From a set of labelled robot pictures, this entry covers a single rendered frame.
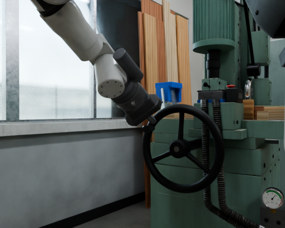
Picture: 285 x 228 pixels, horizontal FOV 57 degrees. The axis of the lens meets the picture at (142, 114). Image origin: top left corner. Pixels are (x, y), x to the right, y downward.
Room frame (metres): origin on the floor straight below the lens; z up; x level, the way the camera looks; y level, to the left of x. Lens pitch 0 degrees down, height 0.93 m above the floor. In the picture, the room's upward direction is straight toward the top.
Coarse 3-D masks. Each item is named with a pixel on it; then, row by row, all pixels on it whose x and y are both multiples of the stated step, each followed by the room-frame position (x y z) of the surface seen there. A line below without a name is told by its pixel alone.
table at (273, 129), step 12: (168, 120) 1.08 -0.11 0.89; (192, 120) 1.02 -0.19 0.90; (252, 120) 0.90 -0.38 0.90; (264, 120) 0.89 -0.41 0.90; (276, 120) 0.88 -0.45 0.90; (156, 132) 1.11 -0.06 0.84; (168, 132) 1.08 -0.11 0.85; (192, 132) 0.92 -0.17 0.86; (228, 132) 0.85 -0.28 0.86; (240, 132) 0.83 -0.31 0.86; (252, 132) 0.90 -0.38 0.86; (264, 132) 0.88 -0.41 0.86; (276, 132) 0.86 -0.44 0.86
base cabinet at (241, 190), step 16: (176, 176) 1.06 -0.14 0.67; (192, 176) 1.02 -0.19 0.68; (224, 176) 0.95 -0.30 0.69; (240, 176) 0.92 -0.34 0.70; (256, 176) 0.90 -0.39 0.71; (272, 176) 1.12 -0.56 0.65; (160, 192) 1.10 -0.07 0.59; (176, 192) 1.06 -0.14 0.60; (240, 192) 0.92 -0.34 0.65; (256, 192) 0.90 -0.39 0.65; (160, 208) 1.10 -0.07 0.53; (176, 208) 1.06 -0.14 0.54; (192, 208) 1.02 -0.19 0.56; (240, 208) 0.92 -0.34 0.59; (256, 208) 0.89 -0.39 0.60; (160, 224) 1.10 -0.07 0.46; (176, 224) 1.06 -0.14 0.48; (192, 224) 1.02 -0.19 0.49; (208, 224) 0.98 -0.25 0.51; (224, 224) 0.95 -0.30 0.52
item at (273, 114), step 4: (272, 112) 1.01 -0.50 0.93; (276, 112) 1.00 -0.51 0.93; (280, 112) 0.99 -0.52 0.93; (284, 112) 0.99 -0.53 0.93; (188, 116) 1.20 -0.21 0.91; (192, 116) 1.19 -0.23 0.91; (272, 116) 1.01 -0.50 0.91; (276, 116) 1.00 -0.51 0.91; (280, 116) 0.99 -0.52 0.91; (284, 116) 0.99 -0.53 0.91
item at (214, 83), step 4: (204, 80) 1.11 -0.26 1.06; (208, 80) 1.11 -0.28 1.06; (212, 80) 1.10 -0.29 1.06; (216, 80) 1.09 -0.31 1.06; (220, 80) 1.12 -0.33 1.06; (208, 84) 1.11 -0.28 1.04; (212, 84) 1.10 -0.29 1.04; (216, 84) 1.09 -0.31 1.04; (220, 84) 1.12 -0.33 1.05; (224, 84) 1.17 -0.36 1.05; (204, 88) 1.11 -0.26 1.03; (208, 88) 1.11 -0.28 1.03; (212, 88) 1.10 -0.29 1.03; (216, 88) 1.09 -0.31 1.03; (220, 88) 1.12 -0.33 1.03; (224, 88) 1.17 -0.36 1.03
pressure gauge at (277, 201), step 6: (264, 192) 0.82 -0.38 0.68; (270, 192) 0.82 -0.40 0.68; (276, 192) 0.81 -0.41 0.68; (264, 198) 0.82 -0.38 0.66; (270, 198) 0.82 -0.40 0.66; (276, 198) 0.81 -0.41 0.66; (282, 198) 0.80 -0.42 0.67; (264, 204) 0.82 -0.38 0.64; (270, 204) 0.82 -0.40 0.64; (276, 204) 0.81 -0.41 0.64; (282, 204) 0.80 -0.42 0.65
